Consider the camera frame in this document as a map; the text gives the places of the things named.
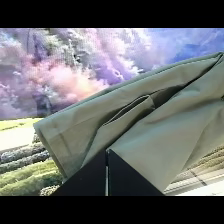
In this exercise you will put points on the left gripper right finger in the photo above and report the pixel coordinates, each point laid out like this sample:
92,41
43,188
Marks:
126,180

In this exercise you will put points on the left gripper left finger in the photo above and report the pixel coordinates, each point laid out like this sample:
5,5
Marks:
90,180

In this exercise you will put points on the grey shirt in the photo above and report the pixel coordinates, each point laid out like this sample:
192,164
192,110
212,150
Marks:
140,116

